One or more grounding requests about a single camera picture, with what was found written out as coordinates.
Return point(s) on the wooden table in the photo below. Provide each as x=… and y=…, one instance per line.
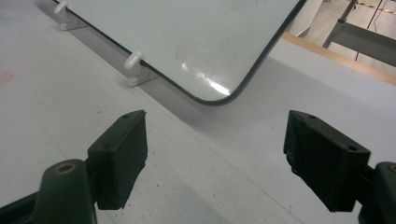
x=342, y=59

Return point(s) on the yellow black floor tape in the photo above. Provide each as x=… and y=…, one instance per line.
x=378, y=7

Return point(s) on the white metal desk frame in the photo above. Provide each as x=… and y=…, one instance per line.
x=364, y=40

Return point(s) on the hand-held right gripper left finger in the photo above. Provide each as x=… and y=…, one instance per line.
x=120, y=161

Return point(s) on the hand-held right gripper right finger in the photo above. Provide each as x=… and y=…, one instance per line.
x=327, y=161

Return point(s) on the white whiteboard with dark rim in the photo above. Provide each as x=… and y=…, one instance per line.
x=186, y=34

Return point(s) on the white plastic whiteboard foot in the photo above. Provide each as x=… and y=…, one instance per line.
x=67, y=17
x=137, y=70

